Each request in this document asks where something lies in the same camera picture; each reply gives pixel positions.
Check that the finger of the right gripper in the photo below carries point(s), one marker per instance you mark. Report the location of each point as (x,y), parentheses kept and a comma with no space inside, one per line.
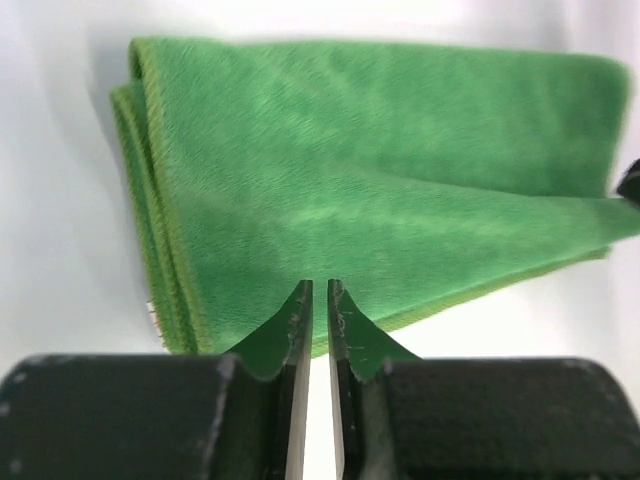
(629,186)

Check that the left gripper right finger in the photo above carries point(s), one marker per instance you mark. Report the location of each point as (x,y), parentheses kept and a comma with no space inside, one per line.
(399,416)

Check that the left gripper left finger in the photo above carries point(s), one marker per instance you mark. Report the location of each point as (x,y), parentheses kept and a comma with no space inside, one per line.
(237,415)

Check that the green microfiber towel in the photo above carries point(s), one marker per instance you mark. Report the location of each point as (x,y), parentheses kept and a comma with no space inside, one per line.
(422,176)

